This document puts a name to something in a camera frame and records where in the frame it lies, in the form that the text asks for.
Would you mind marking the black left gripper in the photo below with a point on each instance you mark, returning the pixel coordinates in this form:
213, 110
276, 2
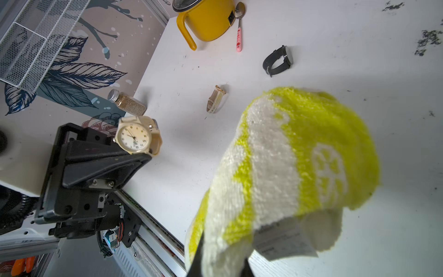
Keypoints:
75, 163

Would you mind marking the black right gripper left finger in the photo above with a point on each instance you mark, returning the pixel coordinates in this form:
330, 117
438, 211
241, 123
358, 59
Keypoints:
195, 268

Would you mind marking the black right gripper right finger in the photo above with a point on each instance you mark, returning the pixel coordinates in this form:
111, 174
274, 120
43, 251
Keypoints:
246, 271

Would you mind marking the yellow-green white towel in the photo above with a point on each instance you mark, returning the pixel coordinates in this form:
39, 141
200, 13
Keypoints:
297, 160

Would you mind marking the black wrist watch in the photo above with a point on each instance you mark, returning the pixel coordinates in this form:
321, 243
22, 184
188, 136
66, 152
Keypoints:
278, 61

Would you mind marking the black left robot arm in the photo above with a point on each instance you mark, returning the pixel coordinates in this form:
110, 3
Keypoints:
24, 161

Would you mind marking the small glass spice jar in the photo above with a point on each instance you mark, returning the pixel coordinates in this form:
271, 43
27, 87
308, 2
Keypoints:
127, 103

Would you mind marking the yellow pot with lid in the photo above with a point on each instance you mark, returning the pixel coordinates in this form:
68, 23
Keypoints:
206, 19

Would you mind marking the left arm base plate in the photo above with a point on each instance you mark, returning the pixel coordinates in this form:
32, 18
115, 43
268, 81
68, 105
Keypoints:
118, 228

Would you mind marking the white mesh wall shelf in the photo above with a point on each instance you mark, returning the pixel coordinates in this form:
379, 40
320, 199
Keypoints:
32, 35

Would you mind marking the pink handled spoon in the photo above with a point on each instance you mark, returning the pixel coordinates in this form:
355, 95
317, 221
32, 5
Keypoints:
239, 12

